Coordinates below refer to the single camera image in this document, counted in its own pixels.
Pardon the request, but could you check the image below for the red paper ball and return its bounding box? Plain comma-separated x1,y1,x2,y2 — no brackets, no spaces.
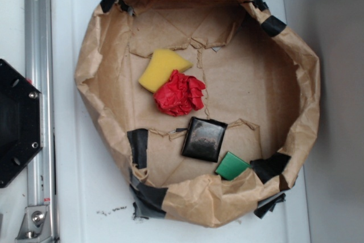
153,70,206,117

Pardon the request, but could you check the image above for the black box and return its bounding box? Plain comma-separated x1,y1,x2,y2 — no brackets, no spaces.
181,117,228,163

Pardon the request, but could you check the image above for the green box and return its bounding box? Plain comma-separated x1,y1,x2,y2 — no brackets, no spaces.
215,151,251,180

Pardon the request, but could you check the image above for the yellow sponge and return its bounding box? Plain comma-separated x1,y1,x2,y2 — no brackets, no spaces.
138,49,193,93

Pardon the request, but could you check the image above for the brown paper bin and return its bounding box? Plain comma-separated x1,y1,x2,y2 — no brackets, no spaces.
75,0,320,227

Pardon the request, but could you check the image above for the black hexagonal mount plate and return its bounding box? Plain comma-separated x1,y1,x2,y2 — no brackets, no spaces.
0,59,42,188

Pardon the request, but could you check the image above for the aluminium extrusion rail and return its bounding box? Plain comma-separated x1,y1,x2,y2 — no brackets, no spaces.
24,0,60,242

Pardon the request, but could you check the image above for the metal corner bracket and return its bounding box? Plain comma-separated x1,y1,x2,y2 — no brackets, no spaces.
15,205,52,242

